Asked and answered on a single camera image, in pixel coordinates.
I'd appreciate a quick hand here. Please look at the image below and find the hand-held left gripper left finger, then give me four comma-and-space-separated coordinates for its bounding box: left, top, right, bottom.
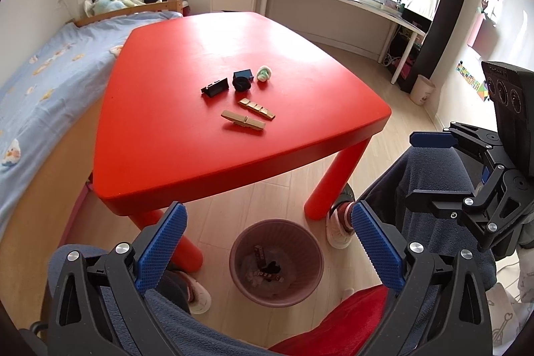
47, 202, 188, 356

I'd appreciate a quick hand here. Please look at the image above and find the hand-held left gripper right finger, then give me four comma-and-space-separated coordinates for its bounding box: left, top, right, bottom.
351, 201, 495, 356

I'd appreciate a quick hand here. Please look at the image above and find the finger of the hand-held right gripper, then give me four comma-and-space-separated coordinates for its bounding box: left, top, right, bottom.
410, 122, 505, 170
407, 165, 531, 251

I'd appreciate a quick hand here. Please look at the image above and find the person's right leg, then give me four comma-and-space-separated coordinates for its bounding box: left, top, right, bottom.
358, 146, 498, 292

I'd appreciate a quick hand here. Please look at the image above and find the person's leg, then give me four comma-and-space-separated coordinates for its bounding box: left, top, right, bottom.
42, 243, 272, 356
358, 146, 498, 292

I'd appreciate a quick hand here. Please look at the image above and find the person's right white shoe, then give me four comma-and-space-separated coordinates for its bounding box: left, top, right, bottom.
325, 184, 356, 249

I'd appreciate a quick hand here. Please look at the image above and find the person's white shoe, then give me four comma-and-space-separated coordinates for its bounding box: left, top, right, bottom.
175, 270, 212, 315
325, 184, 356, 249

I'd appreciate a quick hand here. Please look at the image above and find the white paper bin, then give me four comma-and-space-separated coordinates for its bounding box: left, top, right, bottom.
411, 74, 436, 105

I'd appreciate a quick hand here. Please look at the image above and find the person's left white shoe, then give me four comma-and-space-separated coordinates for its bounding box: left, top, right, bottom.
175, 270, 212, 315

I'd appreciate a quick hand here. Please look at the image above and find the person's left leg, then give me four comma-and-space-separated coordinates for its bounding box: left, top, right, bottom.
42, 243, 272, 356

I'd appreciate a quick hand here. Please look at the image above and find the pink ribbed waste bin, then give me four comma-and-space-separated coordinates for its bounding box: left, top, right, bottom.
229, 219, 325, 307

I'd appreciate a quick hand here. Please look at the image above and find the clear plastic bag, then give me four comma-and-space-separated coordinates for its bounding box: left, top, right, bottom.
236, 248, 311, 296

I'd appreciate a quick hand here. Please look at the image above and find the dark patterned wrapper strip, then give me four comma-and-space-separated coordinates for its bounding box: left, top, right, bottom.
259, 262, 285, 284

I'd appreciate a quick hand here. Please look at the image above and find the white printed cloth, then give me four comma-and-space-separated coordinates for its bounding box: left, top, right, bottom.
485, 245, 534, 356

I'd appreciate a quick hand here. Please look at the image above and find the tall black panel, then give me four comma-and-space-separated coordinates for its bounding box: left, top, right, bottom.
399, 0, 477, 82

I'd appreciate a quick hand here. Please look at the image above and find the wooden clothespin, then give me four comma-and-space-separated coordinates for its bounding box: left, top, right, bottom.
221, 110, 267, 134

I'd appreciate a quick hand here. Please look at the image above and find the black binder clip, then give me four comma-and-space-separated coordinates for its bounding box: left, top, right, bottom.
201, 78, 230, 100

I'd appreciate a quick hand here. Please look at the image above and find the dark blue tape roll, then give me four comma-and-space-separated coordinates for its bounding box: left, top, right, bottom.
232, 68, 255, 92

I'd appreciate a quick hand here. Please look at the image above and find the red plastic table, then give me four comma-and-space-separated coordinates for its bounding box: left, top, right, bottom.
92, 11, 393, 272

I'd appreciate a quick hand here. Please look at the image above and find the bed with blue sheet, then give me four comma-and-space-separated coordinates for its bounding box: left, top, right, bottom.
0, 11, 184, 234

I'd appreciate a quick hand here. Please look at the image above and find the pale blue plush toy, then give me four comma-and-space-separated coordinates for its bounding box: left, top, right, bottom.
84, 0, 140, 17

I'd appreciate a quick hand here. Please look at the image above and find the colourful wall sticker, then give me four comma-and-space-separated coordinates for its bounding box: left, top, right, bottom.
456, 61, 492, 103

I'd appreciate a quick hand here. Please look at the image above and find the pink wall paper sheet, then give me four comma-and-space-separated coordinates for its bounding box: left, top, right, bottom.
467, 11, 498, 57

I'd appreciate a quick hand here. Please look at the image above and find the wooden bed frame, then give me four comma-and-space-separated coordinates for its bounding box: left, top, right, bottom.
70, 0, 185, 28

